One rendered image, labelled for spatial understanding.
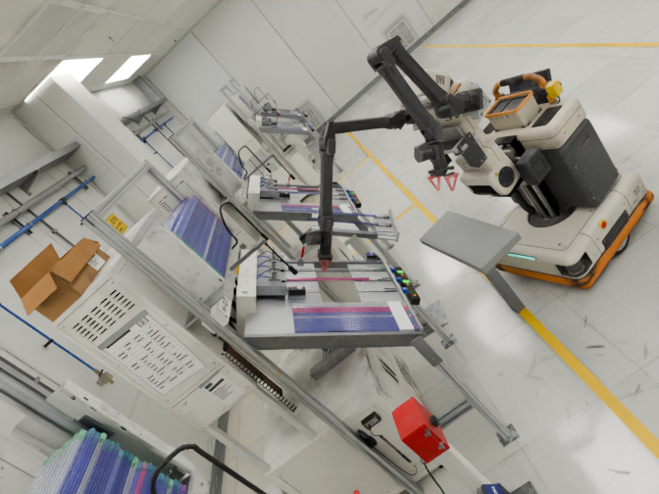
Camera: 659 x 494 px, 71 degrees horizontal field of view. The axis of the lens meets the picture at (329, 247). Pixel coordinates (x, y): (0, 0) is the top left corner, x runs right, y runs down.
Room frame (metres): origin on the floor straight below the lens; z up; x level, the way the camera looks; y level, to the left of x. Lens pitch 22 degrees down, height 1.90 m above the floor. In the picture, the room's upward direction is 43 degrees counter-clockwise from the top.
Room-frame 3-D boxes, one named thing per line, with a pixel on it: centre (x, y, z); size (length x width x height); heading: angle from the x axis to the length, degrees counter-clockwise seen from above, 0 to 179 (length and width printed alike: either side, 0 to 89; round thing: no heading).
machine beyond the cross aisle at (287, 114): (8.32, -0.63, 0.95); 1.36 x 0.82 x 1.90; 80
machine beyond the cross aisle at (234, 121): (6.90, -0.35, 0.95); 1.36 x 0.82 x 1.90; 80
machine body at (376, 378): (1.98, 0.53, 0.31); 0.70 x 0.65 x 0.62; 170
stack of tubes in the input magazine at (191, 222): (2.01, 0.40, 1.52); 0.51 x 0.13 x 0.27; 170
